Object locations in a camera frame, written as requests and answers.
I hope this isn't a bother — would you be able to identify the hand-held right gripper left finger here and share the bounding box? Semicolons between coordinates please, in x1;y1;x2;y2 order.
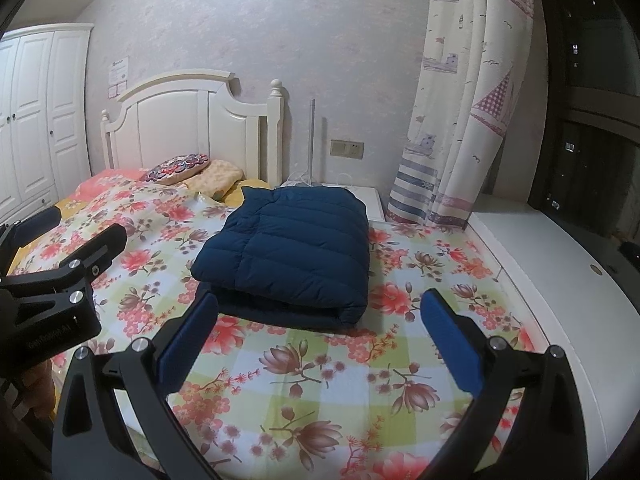
52;290;221;480

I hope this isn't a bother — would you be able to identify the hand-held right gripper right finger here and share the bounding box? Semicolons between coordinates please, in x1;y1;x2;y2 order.
421;287;592;480

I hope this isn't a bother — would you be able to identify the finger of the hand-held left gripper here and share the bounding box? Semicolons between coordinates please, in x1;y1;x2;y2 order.
0;207;62;277
0;223;127;307

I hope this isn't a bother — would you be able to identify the navy blue puffer jacket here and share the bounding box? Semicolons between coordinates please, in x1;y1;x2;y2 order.
190;186;372;329

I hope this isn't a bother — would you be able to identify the yellow floral bed sheet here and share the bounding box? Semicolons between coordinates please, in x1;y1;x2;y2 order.
9;194;81;273

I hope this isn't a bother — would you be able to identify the pink floral pillow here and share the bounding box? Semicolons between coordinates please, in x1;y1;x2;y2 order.
74;167;152;197

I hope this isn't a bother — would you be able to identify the purple patterned cushion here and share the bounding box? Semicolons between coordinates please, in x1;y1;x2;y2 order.
144;153;212;186

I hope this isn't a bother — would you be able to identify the white wardrobe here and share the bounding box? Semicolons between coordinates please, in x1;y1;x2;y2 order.
0;22;97;221

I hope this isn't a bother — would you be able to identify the floral bed quilt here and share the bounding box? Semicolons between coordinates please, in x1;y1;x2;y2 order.
10;175;540;480

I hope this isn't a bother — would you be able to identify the white window ledge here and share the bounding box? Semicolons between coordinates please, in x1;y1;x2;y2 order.
466;209;640;480

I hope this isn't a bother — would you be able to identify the beige pillow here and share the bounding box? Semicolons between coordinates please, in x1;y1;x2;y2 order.
187;158;245;198

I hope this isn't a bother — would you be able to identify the white bed headboard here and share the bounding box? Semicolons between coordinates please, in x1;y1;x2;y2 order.
100;70;286;187

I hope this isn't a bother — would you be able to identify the yellow pillow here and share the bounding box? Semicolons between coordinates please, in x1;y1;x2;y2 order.
222;177;275;207

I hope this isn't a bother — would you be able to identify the white nightstand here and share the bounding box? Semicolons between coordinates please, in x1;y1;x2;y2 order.
279;180;387;224

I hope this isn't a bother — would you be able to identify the sailboat print curtain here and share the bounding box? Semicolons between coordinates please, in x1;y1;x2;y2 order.
386;0;540;232

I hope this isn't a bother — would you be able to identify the dark window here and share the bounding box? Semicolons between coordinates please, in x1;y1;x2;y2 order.
529;0;640;266

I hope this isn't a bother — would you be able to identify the brown wall socket panel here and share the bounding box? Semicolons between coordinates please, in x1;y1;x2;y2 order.
329;139;365;158

